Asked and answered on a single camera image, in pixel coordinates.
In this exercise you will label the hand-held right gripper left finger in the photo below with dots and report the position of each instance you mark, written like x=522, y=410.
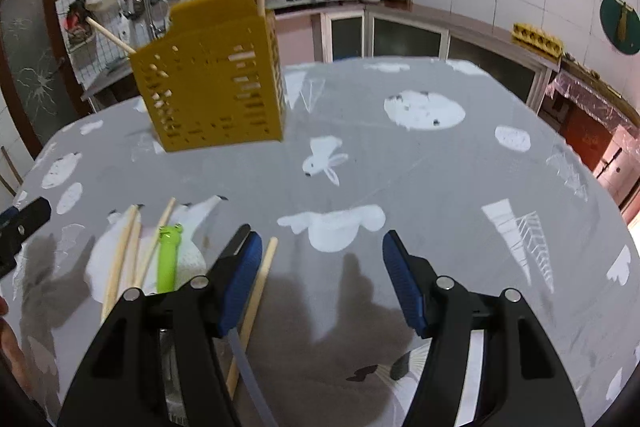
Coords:
x=242, y=272

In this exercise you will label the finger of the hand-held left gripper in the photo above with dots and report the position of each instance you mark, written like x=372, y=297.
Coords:
x=30, y=214
x=9, y=252

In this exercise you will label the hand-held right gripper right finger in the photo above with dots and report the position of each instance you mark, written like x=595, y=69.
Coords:
x=402, y=282

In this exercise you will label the yellow plastic utensil holder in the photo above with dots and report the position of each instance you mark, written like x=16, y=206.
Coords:
x=215, y=77

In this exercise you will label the person's left hand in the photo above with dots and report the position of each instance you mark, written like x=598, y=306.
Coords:
x=11, y=347

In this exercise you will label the wooden sticks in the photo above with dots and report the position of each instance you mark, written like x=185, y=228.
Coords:
x=9, y=172

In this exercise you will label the grey printed tablecloth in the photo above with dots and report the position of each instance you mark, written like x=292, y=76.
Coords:
x=400, y=182

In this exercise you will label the dark wooden glass door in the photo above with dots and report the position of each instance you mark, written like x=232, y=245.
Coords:
x=30, y=57

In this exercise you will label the steel faucet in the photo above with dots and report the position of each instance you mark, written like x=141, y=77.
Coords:
x=145, y=2

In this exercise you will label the red stove cabinet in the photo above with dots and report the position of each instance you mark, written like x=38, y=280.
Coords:
x=600, y=132

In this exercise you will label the kitchen counter cabinet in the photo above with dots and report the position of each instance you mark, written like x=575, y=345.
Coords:
x=425, y=34

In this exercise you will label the yellow egg tray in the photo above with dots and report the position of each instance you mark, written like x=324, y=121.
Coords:
x=537, y=39

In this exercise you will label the green round wall hanging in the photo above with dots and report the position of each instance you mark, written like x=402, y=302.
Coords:
x=612, y=22

